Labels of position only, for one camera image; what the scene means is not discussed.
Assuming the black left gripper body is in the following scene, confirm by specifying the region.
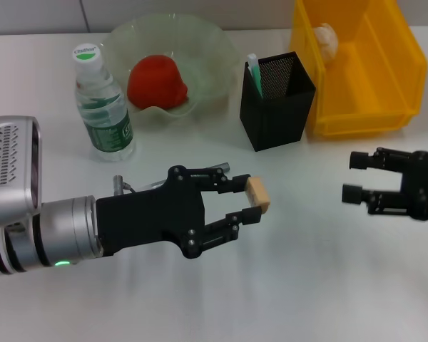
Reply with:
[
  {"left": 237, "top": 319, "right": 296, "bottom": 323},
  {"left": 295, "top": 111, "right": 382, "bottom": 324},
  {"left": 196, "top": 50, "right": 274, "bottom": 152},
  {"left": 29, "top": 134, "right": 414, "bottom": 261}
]
[{"left": 96, "top": 165, "right": 206, "bottom": 259}]

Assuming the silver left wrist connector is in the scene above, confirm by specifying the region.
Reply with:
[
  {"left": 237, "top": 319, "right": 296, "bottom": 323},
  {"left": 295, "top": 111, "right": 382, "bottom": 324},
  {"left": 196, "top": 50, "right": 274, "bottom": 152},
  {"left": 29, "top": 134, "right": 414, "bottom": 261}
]
[{"left": 113, "top": 174, "right": 126, "bottom": 197}]

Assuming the yellow plastic bin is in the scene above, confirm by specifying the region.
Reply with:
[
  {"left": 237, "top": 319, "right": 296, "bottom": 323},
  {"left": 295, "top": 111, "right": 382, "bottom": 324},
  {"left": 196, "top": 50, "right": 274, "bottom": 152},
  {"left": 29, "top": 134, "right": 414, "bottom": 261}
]
[{"left": 288, "top": 0, "right": 428, "bottom": 138}]

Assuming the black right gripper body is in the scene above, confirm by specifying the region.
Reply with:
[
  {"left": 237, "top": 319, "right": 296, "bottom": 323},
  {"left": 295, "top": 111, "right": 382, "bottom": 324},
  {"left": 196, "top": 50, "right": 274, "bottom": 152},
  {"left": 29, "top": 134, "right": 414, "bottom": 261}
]
[{"left": 401, "top": 151, "right": 428, "bottom": 222}]

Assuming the black mesh pen holder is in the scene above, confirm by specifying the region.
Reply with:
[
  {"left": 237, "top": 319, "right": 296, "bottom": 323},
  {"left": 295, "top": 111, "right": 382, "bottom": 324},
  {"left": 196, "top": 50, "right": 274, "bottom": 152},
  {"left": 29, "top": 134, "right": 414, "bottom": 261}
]
[{"left": 239, "top": 51, "right": 317, "bottom": 153}]

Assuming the white paper ball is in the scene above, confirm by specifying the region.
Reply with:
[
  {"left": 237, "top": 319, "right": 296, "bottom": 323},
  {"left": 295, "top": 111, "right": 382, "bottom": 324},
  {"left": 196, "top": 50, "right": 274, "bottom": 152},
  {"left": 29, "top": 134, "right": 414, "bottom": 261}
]
[{"left": 312, "top": 23, "right": 340, "bottom": 67}]

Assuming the green glass fruit plate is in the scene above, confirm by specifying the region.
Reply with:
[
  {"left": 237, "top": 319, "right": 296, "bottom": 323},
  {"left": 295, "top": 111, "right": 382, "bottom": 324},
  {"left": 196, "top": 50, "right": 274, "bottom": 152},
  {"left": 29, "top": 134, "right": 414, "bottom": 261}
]
[{"left": 99, "top": 13, "right": 240, "bottom": 124}]

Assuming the clear bottle with green label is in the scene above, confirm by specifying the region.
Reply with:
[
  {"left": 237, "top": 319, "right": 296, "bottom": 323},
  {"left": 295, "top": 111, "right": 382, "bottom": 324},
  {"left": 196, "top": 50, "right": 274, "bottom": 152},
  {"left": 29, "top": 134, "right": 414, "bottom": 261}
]
[{"left": 72, "top": 42, "right": 136, "bottom": 163}]

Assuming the green utility knife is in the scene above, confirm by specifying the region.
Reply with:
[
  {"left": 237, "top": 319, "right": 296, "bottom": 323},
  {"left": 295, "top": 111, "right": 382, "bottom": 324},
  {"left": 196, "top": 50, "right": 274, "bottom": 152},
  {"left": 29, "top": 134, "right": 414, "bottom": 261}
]
[{"left": 245, "top": 53, "right": 265, "bottom": 100}]

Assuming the grey marker pen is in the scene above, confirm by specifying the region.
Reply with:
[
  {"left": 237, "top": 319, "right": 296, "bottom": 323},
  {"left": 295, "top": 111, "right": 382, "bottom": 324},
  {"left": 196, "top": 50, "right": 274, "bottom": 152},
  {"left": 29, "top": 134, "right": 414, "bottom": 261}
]
[{"left": 138, "top": 162, "right": 232, "bottom": 192}]

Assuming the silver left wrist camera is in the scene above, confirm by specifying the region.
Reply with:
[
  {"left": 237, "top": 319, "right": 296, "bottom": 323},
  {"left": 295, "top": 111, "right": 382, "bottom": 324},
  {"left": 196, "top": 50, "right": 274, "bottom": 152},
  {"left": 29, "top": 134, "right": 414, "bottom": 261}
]
[{"left": 0, "top": 115, "right": 44, "bottom": 229}]

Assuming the small wooden pencil sharpener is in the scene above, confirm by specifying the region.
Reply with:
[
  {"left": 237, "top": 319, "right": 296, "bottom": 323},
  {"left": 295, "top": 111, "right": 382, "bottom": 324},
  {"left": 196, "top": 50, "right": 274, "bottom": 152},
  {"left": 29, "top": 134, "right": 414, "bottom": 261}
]
[{"left": 245, "top": 176, "right": 272, "bottom": 214}]

